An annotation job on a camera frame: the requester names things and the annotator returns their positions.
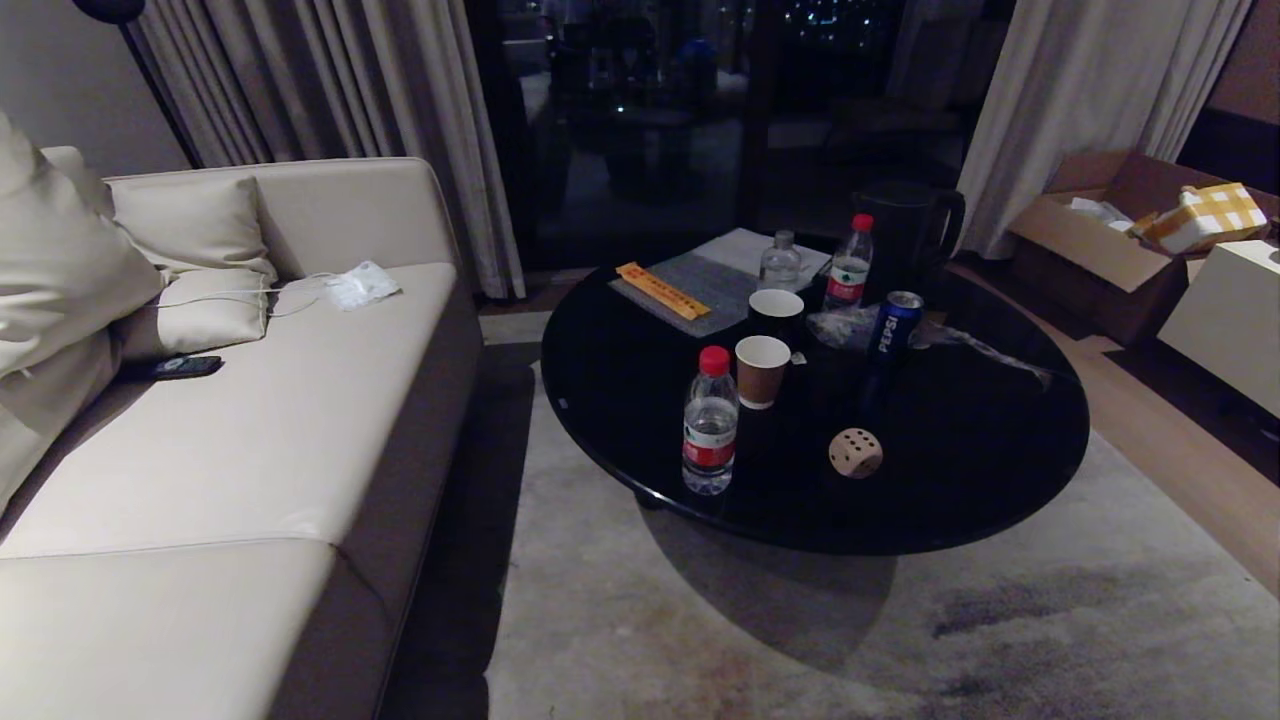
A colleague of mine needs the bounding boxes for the beige curtain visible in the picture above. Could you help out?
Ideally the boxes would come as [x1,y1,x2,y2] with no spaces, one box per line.
[124,0,527,301]
[956,0,1255,261]

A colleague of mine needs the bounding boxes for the black remote control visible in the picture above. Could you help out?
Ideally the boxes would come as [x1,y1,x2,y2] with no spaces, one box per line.
[152,355,224,381]

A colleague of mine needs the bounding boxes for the round black coffee table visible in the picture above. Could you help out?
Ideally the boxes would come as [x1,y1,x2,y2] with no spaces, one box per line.
[541,235,1091,557]

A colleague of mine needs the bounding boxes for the brown cardboard box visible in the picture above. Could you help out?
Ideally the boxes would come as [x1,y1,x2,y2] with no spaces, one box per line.
[1006,150,1280,347]

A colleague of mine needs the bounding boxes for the black floor lamp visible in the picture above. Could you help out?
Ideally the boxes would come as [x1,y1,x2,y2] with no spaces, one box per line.
[72,0,205,170]

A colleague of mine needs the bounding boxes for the white cable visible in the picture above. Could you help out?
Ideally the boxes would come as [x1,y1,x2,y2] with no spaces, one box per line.
[155,272,336,319]

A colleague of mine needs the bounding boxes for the white crumpled paper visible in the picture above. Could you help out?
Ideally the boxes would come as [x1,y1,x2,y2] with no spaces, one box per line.
[1068,196,1137,233]

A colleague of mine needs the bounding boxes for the wooden die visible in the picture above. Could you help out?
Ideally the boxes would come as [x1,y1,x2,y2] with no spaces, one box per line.
[829,428,884,480]

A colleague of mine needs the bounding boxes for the grey carpet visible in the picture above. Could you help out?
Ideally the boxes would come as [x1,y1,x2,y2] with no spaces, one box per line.
[482,312,1280,720]

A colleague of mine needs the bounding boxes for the blue soda can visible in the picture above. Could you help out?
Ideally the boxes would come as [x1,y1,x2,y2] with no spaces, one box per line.
[873,291,925,363]

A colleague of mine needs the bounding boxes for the orange chopstick sleeve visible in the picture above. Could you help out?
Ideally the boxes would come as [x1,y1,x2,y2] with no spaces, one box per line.
[615,262,712,322]

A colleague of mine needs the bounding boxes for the small beige cushion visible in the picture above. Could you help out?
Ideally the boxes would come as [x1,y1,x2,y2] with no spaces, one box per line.
[108,175,278,282]

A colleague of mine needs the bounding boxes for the beige leather sofa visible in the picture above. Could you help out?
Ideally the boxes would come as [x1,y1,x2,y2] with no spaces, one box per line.
[0,157,485,720]

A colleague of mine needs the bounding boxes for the black electric kettle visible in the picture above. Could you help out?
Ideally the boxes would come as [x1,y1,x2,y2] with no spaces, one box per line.
[852,181,967,303]

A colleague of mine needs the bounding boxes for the red-capped water bottle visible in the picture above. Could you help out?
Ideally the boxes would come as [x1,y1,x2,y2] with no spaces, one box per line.
[823,213,875,312]
[682,346,740,496]

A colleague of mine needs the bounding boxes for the black paper cup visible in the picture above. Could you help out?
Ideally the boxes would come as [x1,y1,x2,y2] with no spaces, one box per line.
[748,289,805,348]

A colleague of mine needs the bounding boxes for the clear plastic wrapper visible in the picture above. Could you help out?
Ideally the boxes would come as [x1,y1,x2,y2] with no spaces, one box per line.
[806,304,1053,387]

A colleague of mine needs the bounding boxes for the white paper sheet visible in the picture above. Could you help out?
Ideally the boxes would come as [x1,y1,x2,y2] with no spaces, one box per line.
[691,228,833,291]

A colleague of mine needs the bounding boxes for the yellow checked gift box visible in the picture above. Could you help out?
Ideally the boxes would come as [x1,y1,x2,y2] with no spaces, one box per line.
[1141,182,1269,256]

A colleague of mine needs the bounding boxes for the white face mask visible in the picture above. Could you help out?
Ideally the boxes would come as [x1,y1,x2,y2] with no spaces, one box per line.
[325,261,402,311]

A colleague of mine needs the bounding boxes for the large beige cushion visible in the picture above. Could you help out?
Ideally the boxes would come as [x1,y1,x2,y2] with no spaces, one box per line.
[0,110,166,379]

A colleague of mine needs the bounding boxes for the brown paper cup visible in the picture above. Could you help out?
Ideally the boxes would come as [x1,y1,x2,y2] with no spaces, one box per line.
[735,335,792,411]

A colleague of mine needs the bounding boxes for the small clear glass bottle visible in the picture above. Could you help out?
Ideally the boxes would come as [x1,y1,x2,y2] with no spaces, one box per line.
[758,230,803,293]

